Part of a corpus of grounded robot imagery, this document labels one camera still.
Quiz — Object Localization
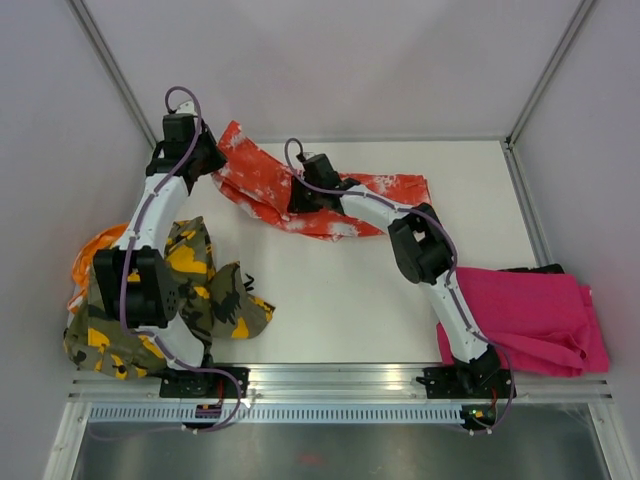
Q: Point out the orange white tie-dye trousers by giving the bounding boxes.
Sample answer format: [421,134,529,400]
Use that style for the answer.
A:
[212,121,432,241]

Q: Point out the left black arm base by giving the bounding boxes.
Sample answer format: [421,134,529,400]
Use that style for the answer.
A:
[158,366,250,399]

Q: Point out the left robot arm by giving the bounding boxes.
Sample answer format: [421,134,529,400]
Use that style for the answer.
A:
[93,110,226,397]

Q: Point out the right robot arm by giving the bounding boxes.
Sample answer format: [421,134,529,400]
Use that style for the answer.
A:
[288,152,501,396]

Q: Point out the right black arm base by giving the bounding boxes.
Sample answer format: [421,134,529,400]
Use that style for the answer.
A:
[416,366,517,400]

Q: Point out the camouflage trousers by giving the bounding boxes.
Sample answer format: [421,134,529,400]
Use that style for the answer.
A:
[63,217,275,380]

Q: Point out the pink folded trousers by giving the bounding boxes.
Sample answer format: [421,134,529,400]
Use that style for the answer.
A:
[457,267,610,377]

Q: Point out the orange plastic bag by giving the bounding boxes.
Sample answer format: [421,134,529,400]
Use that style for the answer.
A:
[67,224,127,314]

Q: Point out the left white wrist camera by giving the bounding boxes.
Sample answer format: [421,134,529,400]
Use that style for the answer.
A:
[170,100,198,116]

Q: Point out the aluminium frame rail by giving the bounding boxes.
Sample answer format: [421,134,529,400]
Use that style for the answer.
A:
[66,363,613,403]

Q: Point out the slotted white cable duct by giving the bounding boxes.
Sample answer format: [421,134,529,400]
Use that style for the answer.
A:
[89,403,464,425]

